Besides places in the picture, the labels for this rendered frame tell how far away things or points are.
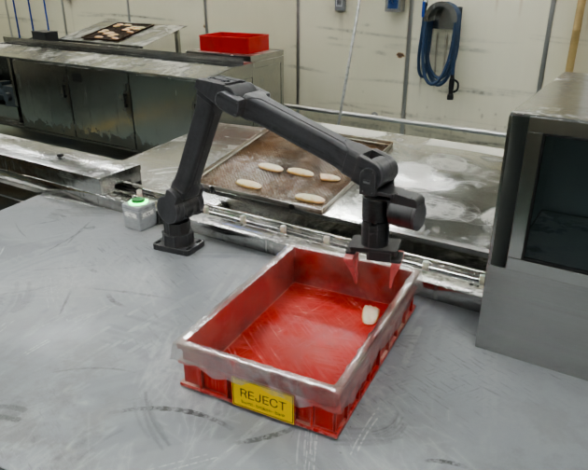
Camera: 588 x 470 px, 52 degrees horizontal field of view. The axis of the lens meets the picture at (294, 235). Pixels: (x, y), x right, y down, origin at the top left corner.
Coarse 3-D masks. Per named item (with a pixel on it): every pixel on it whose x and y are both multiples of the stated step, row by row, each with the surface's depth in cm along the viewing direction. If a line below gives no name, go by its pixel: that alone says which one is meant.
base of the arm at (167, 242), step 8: (168, 224) 161; (176, 224) 161; (184, 224) 161; (168, 232) 162; (176, 232) 161; (184, 232) 162; (192, 232) 164; (160, 240) 167; (168, 240) 162; (176, 240) 161; (184, 240) 162; (192, 240) 165; (200, 240) 167; (160, 248) 164; (168, 248) 163; (176, 248) 162; (184, 248) 162; (192, 248) 162; (200, 248) 166
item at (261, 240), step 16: (0, 176) 219; (16, 176) 214; (64, 192) 202; (80, 192) 197; (112, 192) 195; (112, 208) 191; (192, 224) 174; (208, 224) 171; (224, 224) 170; (240, 224) 170; (224, 240) 170; (240, 240) 166; (256, 240) 163; (272, 240) 161; (288, 240) 161; (304, 240) 161; (432, 272) 143; (432, 288) 139; (448, 288) 136; (464, 288) 136; (480, 288) 136; (464, 304) 136; (480, 304) 133
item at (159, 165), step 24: (168, 144) 264; (216, 144) 264; (240, 144) 264; (144, 168) 232; (168, 168) 232; (48, 192) 207; (264, 216) 187; (288, 216) 187; (312, 240) 171; (408, 240) 171; (408, 264) 157; (480, 264) 157
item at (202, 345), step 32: (288, 256) 141; (320, 256) 140; (256, 288) 128; (352, 288) 139; (384, 288) 136; (416, 288) 129; (224, 320) 118; (384, 320) 113; (192, 352) 105; (224, 352) 103; (256, 384) 100; (288, 384) 97; (320, 384) 95; (352, 384) 97
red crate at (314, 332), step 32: (288, 288) 144; (320, 288) 144; (256, 320) 131; (288, 320) 131; (320, 320) 131; (352, 320) 131; (256, 352) 120; (288, 352) 120; (320, 352) 120; (352, 352) 120; (384, 352) 118; (192, 384) 109; (224, 384) 106; (320, 416) 98
